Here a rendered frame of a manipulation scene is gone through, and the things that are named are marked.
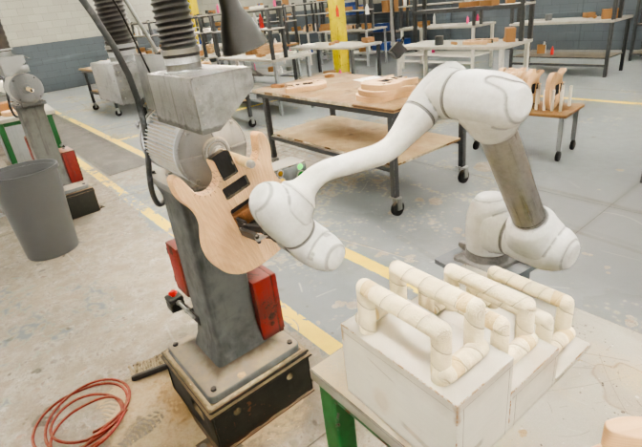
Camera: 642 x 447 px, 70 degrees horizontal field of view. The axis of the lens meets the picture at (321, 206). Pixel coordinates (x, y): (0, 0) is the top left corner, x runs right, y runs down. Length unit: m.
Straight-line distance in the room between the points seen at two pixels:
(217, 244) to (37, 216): 2.85
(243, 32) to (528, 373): 1.07
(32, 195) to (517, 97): 3.58
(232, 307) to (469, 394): 1.37
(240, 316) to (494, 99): 1.36
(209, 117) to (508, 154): 0.79
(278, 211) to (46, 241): 3.34
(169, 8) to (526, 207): 1.14
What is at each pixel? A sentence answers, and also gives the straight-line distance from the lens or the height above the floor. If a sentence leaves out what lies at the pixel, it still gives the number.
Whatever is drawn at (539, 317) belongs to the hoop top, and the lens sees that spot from 1.03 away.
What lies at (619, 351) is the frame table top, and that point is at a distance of 1.19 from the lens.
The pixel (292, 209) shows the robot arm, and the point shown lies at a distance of 1.06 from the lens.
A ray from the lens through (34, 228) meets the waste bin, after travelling 4.21.
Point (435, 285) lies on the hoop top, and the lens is 0.81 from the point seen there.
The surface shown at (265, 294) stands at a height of 0.54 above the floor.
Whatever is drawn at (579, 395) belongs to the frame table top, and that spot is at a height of 0.93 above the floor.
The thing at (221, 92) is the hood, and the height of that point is 1.48.
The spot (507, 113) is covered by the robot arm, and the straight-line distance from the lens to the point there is 1.19.
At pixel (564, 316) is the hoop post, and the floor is 1.01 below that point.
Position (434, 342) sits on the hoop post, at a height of 1.19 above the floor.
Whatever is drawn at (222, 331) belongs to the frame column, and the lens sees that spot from 2.03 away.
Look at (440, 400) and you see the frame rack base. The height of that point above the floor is 1.09.
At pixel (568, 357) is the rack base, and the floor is 0.94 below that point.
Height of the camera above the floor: 1.66
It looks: 24 degrees down
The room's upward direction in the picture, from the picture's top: 7 degrees counter-clockwise
